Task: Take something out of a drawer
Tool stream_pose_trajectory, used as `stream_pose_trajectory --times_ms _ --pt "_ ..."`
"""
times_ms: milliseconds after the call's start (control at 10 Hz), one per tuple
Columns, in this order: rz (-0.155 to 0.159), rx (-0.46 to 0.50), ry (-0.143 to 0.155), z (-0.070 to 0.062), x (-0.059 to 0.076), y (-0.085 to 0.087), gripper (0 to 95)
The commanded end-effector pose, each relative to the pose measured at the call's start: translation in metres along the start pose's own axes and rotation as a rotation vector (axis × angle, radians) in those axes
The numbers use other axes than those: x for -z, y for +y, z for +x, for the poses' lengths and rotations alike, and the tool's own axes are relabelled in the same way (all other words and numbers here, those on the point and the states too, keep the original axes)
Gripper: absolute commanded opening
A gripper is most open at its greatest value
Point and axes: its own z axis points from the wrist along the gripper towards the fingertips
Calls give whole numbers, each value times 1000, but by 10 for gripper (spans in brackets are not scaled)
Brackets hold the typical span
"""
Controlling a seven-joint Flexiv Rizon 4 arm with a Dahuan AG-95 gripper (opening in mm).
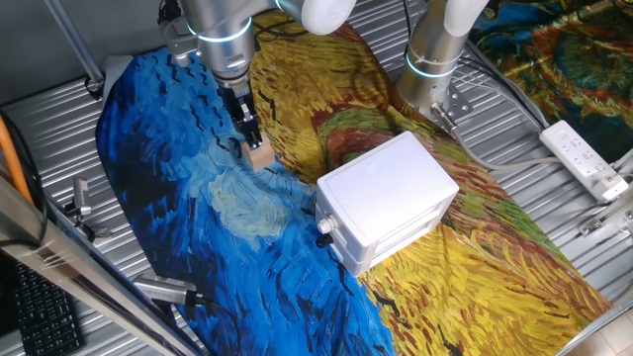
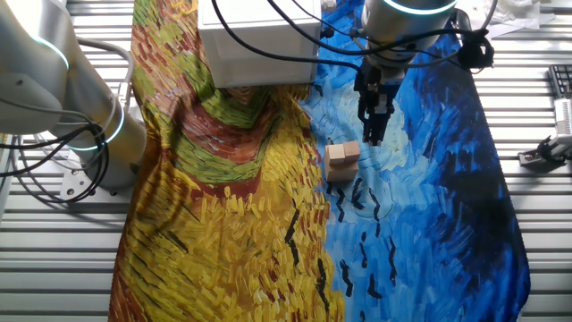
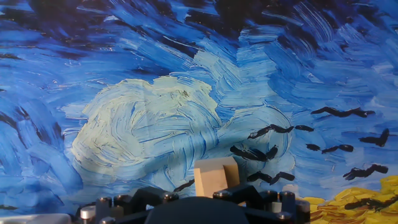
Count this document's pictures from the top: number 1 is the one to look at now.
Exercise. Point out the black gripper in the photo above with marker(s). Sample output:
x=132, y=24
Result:
x=232, y=101

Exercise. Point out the stepped wooden block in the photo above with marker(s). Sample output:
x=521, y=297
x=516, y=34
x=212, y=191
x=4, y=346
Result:
x=259, y=158

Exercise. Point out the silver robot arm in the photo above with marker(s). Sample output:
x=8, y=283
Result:
x=222, y=29

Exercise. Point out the white plastic drawer cabinet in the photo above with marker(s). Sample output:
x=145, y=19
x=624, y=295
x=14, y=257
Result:
x=390, y=183

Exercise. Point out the blue and yellow painted cloth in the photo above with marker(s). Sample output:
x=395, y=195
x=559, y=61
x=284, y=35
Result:
x=198, y=222

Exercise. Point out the white pad under cloth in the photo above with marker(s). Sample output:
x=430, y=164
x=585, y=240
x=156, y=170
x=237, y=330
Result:
x=113, y=74

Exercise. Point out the grey metal pole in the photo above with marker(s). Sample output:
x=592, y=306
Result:
x=74, y=44

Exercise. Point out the black keyboard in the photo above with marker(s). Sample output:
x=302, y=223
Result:
x=44, y=316

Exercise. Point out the dark green painted cloth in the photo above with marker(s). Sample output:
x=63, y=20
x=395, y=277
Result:
x=569, y=59

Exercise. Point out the white power strip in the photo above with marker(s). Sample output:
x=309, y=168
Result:
x=583, y=158

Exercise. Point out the wrist camera on grey bracket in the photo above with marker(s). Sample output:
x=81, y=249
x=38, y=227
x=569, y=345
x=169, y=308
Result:
x=170, y=29

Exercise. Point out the silver depth camera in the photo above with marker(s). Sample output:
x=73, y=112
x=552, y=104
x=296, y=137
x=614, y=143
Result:
x=160, y=289

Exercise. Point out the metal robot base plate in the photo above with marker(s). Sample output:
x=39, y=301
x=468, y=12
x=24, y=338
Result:
x=457, y=106

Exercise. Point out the aluminium frame bar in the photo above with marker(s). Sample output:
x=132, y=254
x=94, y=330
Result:
x=74, y=267

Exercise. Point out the small metal bracket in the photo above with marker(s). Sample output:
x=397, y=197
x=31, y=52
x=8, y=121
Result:
x=591, y=225

